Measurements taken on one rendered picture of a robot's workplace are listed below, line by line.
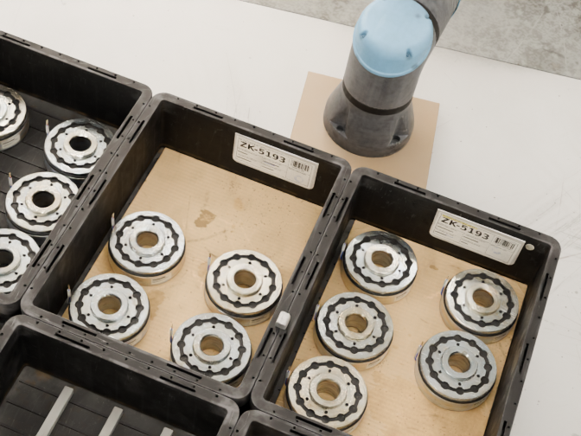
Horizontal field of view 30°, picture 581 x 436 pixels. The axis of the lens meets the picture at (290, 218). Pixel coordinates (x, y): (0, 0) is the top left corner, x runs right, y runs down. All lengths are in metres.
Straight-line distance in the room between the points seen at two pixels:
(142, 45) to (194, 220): 0.49
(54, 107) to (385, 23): 0.51
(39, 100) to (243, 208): 0.36
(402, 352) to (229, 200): 0.33
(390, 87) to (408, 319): 0.39
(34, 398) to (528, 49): 2.07
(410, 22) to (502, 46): 1.46
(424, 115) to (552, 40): 1.36
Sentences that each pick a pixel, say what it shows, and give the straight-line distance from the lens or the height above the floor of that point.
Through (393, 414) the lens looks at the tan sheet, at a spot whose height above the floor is 0.83.
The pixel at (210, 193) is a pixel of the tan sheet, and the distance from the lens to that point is 1.54.
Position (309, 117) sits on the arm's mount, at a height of 0.73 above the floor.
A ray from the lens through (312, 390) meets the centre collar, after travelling 1.35.
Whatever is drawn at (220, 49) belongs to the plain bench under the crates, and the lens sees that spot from 1.92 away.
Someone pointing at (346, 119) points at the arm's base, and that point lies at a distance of 1.74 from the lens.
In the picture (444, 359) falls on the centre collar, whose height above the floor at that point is 0.87.
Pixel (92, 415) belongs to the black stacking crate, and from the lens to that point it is 1.36.
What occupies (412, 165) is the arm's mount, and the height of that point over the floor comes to 0.73.
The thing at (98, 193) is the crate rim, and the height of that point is 0.92.
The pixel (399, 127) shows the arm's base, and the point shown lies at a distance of 1.75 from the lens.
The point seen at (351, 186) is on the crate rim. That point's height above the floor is 0.93.
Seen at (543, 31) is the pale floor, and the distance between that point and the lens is 3.19.
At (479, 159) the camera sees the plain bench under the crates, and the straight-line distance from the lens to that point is 1.84.
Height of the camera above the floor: 2.06
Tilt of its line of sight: 53 degrees down
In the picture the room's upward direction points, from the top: 12 degrees clockwise
